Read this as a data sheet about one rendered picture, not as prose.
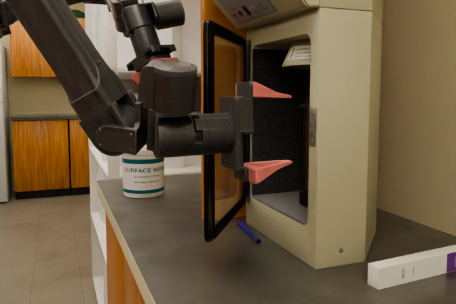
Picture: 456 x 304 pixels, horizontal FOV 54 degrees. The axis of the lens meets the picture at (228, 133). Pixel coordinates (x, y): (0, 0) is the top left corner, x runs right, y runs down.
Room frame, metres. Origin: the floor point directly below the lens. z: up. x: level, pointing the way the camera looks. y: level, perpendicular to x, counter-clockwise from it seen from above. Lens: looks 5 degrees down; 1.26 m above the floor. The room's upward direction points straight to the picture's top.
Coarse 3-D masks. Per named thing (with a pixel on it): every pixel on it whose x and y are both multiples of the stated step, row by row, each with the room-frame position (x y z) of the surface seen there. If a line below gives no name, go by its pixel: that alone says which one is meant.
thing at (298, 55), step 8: (296, 40) 0.94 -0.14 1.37; (304, 40) 0.92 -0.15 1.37; (296, 48) 0.93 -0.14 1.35; (304, 48) 0.91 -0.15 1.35; (288, 56) 0.94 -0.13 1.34; (296, 56) 0.91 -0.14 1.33; (304, 56) 0.90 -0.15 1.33; (288, 64) 0.92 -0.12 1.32; (296, 64) 0.91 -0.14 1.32; (304, 64) 0.89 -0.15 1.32
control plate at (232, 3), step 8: (224, 0) 1.01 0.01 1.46; (232, 0) 0.98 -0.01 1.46; (240, 0) 0.95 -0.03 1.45; (248, 0) 0.93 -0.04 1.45; (256, 0) 0.90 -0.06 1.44; (264, 0) 0.88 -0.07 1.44; (232, 8) 1.01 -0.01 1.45; (240, 8) 0.98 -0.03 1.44; (248, 8) 0.95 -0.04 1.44; (256, 8) 0.93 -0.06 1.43; (264, 8) 0.90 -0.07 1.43; (272, 8) 0.88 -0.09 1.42; (232, 16) 1.04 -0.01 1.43; (240, 16) 1.01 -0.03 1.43; (248, 16) 0.98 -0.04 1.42; (256, 16) 0.95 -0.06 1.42
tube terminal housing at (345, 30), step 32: (320, 0) 0.80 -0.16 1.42; (352, 0) 0.82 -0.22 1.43; (256, 32) 1.04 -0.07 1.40; (288, 32) 0.90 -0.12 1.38; (320, 32) 0.80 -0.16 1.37; (352, 32) 0.82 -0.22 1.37; (320, 64) 0.80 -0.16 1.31; (352, 64) 0.82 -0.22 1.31; (320, 96) 0.80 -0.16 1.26; (352, 96) 0.82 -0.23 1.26; (320, 128) 0.80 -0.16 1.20; (352, 128) 0.82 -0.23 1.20; (320, 160) 0.80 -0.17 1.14; (352, 160) 0.82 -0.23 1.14; (288, 192) 1.10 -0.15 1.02; (320, 192) 0.80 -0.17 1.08; (352, 192) 0.82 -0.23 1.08; (256, 224) 1.03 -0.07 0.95; (288, 224) 0.89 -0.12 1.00; (320, 224) 0.80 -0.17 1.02; (352, 224) 0.83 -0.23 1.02; (320, 256) 0.80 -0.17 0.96; (352, 256) 0.83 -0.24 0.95
